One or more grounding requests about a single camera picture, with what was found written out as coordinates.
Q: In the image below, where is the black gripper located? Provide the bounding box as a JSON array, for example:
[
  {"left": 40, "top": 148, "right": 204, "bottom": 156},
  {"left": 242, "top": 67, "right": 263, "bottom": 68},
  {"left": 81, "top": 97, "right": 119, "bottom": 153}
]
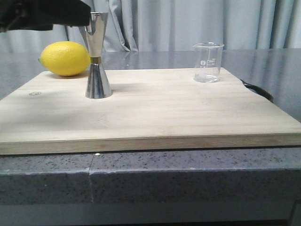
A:
[{"left": 0, "top": 0, "right": 91, "bottom": 32}]

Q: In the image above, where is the wooden cutting board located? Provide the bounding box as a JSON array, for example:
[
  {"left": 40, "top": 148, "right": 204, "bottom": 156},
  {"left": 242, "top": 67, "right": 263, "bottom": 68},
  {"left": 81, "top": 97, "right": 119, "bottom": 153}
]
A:
[{"left": 0, "top": 68, "right": 301, "bottom": 155}]

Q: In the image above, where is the small glass measuring beaker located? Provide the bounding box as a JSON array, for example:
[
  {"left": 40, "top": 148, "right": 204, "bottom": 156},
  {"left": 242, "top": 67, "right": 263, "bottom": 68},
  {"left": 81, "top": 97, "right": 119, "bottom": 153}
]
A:
[{"left": 193, "top": 42, "right": 224, "bottom": 83}]

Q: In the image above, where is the black cutting board handle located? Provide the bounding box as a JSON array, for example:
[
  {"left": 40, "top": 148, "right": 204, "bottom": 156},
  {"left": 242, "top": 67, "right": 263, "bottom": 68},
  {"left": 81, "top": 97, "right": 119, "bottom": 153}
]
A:
[{"left": 241, "top": 80, "right": 274, "bottom": 103}]

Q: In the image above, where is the yellow lemon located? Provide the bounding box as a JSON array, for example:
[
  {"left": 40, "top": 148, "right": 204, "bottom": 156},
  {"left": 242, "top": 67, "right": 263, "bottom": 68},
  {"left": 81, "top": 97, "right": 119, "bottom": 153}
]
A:
[{"left": 39, "top": 41, "right": 90, "bottom": 76}]

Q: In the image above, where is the steel double jigger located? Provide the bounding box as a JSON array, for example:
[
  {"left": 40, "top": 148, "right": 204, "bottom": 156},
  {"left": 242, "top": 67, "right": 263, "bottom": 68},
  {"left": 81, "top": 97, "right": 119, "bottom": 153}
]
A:
[{"left": 79, "top": 12, "right": 112, "bottom": 99}]

